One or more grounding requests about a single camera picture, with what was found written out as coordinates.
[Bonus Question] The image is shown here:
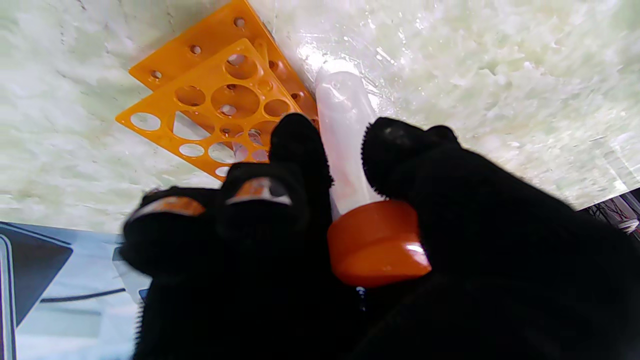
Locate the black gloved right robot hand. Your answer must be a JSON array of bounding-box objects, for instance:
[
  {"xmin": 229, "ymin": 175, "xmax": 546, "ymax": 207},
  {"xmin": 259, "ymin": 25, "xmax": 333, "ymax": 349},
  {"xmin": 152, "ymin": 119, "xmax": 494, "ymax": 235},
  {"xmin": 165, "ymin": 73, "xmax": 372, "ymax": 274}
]
[{"xmin": 119, "ymin": 112, "xmax": 640, "ymax": 360}]

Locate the orange round tube cap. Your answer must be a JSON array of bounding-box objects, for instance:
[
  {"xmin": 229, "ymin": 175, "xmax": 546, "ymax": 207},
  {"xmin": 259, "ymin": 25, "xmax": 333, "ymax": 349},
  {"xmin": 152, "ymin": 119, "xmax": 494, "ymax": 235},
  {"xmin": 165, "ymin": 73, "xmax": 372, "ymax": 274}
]
[{"xmin": 327, "ymin": 200, "xmax": 432, "ymax": 288}]

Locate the orange test tube rack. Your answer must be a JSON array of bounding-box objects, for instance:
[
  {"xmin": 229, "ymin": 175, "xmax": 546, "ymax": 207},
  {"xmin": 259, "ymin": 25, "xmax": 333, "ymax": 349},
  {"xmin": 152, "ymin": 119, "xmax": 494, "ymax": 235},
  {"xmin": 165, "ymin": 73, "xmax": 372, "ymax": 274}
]
[{"xmin": 115, "ymin": 0, "xmax": 321, "ymax": 182}]

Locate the printed laboratory backdrop poster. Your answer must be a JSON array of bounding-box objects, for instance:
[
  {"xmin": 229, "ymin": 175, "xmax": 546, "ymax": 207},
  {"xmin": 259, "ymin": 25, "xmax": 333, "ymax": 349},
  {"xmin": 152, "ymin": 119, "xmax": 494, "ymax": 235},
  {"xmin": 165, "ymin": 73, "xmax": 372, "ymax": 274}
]
[{"xmin": 0, "ymin": 220, "xmax": 151, "ymax": 360}]

